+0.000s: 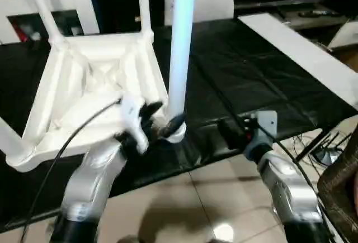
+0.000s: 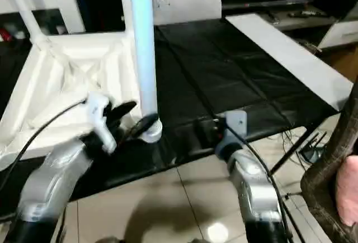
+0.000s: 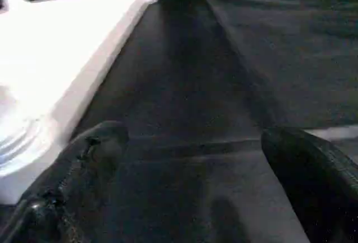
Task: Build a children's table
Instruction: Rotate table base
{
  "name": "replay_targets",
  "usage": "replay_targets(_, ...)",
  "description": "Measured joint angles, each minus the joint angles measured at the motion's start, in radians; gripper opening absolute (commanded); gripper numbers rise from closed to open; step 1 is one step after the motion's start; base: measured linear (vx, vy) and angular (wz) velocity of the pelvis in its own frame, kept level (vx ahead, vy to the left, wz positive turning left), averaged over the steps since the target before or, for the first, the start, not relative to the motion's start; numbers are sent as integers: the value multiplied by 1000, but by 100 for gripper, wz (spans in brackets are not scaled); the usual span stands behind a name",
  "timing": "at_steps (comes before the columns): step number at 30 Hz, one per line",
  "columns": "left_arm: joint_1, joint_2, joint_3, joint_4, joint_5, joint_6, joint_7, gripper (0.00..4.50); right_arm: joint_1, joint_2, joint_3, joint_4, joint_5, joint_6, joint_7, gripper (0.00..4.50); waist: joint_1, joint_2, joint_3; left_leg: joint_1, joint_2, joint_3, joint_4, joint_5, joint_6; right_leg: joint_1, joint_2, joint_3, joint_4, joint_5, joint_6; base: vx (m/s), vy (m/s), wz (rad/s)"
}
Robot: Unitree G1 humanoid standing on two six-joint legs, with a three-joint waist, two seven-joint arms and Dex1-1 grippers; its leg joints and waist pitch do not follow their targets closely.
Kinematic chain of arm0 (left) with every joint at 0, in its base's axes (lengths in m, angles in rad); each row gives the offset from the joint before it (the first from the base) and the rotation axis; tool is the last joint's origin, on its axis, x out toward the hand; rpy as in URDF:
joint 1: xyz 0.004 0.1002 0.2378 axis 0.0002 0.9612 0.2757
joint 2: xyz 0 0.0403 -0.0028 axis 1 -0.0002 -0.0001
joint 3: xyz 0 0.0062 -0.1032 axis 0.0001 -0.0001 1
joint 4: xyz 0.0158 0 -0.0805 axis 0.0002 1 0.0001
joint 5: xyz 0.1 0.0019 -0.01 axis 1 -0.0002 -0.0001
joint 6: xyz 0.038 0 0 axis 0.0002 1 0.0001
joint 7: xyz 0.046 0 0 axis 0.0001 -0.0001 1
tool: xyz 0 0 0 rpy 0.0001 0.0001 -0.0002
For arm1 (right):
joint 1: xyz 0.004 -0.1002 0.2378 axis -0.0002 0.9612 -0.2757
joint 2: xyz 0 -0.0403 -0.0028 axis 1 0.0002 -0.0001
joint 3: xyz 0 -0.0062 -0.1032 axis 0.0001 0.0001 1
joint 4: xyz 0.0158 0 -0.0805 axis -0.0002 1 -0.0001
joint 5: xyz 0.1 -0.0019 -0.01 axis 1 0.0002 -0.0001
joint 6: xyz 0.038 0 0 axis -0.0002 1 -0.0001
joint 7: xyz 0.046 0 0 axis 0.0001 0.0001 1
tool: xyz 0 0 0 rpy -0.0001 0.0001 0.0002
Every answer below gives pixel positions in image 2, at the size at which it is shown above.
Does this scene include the black cabinet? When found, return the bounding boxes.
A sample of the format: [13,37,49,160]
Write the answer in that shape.
[69,0,127,35]

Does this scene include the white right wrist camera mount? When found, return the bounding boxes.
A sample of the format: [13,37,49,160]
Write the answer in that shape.
[220,110,249,158]

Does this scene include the grey stand base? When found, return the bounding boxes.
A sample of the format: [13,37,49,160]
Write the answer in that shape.
[298,131,328,163]

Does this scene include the black remote control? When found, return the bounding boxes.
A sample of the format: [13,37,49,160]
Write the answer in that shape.
[287,9,327,18]

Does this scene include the pink cushion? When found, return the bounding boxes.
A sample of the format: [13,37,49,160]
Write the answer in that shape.
[335,154,358,227]

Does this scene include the black stand leg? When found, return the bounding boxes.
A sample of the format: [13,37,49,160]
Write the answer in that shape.
[269,129,317,176]

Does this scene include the brown woven stool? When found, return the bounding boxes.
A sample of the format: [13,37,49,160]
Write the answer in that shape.
[300,58,358,243]

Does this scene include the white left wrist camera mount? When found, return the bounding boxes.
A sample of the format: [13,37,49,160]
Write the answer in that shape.
[83,91,117,155]

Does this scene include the white flat board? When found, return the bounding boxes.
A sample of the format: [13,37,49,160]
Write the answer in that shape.
[224,12,355,113]

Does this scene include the white plastic table top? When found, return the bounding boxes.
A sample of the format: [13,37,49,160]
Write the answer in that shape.
[0,30,163,171]

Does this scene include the white cabinet with glass doors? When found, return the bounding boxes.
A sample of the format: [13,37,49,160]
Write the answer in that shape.
[0,0,87,42]

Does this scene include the dark low tv bench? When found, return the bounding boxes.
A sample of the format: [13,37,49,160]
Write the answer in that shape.
[262,2,337,32]

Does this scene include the loose floor cables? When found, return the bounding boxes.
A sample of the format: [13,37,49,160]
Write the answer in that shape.
[280,129,295,155]

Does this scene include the black table mat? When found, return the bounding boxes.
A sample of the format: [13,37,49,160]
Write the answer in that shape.
[0,16,340,219]

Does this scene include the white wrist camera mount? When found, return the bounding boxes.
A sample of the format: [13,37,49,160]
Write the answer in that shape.
[220,110,249,158]
[83,91,117,155]

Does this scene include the white drawer unit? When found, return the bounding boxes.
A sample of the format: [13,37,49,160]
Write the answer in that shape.
[318,10,358,50]

